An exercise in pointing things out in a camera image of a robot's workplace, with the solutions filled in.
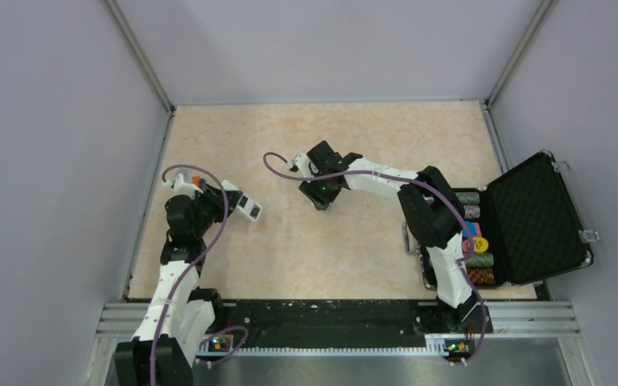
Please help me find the black poker chip case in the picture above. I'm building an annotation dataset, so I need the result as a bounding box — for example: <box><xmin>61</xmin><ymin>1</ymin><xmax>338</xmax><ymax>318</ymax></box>
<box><xmin>402</xmin><ymin>150</ymin><xmax>600</xmax><ymax>292</ymax></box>

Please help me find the yellow dealer chip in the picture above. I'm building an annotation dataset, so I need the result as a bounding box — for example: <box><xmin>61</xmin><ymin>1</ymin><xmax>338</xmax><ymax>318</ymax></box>
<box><xmin>472</xmin><ymin>236</ymin><xmax>489</xmax><ymax>253</ymax></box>

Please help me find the orange blue chip stack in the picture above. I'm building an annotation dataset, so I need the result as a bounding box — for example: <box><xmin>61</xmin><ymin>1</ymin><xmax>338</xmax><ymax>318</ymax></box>
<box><xmin>467</xmin><ymin>268</ymin><xmax>496</xmax><ymax>286</ymax></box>

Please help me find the white remote control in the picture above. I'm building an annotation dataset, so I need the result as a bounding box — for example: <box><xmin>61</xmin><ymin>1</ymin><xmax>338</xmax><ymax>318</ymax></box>
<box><xmin>222</xmin><ymin>180</ymin><xmax>262</xmax><ymax>222</ymax></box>

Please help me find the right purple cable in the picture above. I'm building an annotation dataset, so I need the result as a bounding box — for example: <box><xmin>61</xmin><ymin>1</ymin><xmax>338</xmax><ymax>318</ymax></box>
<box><xmin>262</xmin><ymin>151</ymin><xmax>488</xmax><ymax>368</ymax></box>

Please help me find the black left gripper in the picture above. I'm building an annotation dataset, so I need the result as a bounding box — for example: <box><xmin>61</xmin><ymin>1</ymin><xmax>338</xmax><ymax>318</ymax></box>
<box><xmin>191</xmin><ymin>182</ymin><xmax>242</xmax><ymax>237</ymax></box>

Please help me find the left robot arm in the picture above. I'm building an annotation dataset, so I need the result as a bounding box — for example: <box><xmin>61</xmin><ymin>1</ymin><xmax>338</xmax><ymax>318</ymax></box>
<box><xmin>113</xmin><ymin>181</ymin><xmax>247</xmax><ymax>385</ymax></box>

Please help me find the green blue chip stack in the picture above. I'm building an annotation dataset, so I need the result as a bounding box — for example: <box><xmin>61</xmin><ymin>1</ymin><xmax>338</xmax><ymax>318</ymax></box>
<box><xmin>465</xmin><ymin>253</ymin><xmax>495</xmax><ymax>269</ymax></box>

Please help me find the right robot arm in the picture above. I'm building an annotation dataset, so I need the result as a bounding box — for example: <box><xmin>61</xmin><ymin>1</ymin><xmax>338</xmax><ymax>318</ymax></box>
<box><xmin>288</xmin><ymin>141</ymin><xmax>488</xmax><ymax>331</ymax></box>

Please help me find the colourful toy block truck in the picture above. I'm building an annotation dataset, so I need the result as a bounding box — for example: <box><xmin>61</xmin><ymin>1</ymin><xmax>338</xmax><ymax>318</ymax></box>
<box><xmin>192</xmin><ymin>176</ymin><xmax>207</xmax><ymax>189</ymax></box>

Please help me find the blue dealer chip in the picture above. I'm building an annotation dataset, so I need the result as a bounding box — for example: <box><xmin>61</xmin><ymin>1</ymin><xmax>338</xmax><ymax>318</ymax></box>
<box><xmin>462</xmin><ymin>221</ymin><xmax>481</xmax><ymax>239</ymax></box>

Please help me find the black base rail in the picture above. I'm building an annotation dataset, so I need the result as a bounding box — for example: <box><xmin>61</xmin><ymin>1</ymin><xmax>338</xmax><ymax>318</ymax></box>
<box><xmin>95</xmin><ymin>295</ymin><xmax>582</xmax><ymax>359</ymax></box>

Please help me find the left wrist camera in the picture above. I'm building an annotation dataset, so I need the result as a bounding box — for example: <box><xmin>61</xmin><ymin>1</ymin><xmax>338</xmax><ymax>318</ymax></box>
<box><xmin>163</xmin><ymin>169</ymin><xmax>204</xmax><ymax>198</ymax></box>

